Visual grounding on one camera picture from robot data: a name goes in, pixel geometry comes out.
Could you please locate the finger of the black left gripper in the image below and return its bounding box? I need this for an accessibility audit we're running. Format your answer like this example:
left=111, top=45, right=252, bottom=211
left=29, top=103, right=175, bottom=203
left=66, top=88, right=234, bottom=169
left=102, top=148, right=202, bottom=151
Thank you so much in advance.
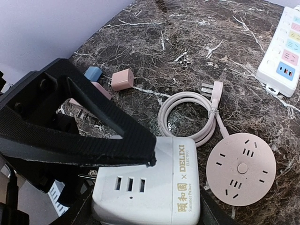
left=0, top=58, right=157, bottom=167

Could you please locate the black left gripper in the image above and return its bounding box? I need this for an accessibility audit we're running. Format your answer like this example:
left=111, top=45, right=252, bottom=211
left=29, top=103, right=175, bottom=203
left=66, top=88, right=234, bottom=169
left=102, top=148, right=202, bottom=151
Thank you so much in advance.
left=5, top=157, right=94, bottom=225

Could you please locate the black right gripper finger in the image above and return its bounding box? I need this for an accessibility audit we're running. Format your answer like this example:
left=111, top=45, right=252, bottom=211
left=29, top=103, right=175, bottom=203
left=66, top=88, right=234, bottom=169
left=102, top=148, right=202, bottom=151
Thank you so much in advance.
left=199, top=187, right=239, bottom=225

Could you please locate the white cube socket adapter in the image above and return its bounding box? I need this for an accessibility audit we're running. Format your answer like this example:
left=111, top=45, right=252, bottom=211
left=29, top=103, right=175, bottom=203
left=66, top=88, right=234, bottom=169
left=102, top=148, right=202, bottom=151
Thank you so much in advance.
left=91, top=137, right=201, bottom=225

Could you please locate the pink round socket hub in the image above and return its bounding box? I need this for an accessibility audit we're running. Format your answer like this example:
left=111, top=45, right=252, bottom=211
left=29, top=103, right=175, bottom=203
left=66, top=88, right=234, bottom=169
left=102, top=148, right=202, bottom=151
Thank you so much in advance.
left=206, top=133, right=277, bottom=207

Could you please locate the pink cube socket adapter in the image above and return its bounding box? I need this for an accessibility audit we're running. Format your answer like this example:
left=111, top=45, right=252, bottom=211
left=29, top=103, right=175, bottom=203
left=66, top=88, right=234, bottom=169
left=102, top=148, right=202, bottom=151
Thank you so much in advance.
left=69, top=81, right=112, bottom=111

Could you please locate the blue small charger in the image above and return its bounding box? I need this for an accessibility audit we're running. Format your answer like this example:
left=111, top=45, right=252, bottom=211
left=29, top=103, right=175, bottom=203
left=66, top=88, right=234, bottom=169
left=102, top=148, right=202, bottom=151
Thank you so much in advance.
left=84, top=67, right=103, bottom=82

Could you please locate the pink small charger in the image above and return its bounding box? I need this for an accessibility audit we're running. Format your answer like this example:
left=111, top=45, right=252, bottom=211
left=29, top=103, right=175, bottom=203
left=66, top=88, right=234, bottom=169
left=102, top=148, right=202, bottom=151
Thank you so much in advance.
left=111, top=68, right=134, bottom=91

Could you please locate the white multicolour power strip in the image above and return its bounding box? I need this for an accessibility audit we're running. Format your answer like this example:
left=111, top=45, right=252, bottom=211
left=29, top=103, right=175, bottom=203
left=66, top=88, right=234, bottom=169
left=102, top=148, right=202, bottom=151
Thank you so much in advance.
left=255, top=7, right=300, bottom=98

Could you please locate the white slotted cable duct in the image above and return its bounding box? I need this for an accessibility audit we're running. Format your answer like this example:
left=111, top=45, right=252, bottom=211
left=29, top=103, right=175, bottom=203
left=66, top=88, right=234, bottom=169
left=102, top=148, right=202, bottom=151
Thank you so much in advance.
left=48, top=181, right=69, bottom=217

